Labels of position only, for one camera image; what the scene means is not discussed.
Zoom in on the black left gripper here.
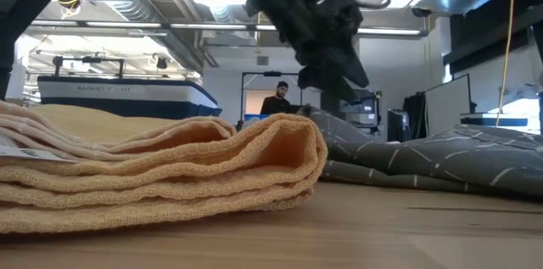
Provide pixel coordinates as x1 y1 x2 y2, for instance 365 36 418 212
211 0 370 103

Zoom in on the grey checked towel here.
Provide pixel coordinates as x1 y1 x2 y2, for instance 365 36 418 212
296 105 543 200

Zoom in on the person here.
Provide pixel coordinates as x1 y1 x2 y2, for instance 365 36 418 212
259 81 298 116

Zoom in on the grey panel screen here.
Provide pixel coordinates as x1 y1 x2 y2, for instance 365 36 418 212
425 73 473 138

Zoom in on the navy fabric basket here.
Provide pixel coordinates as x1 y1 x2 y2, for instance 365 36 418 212
36 74 223 120

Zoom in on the long linear ceiling light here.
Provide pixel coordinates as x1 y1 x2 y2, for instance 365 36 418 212
29 18 425 36

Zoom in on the dark wall monitor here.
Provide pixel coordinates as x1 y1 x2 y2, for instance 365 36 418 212
339 88 379 115

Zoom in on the black overhead camera rig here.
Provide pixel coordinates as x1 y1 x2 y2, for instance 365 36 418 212
51 54 127 78

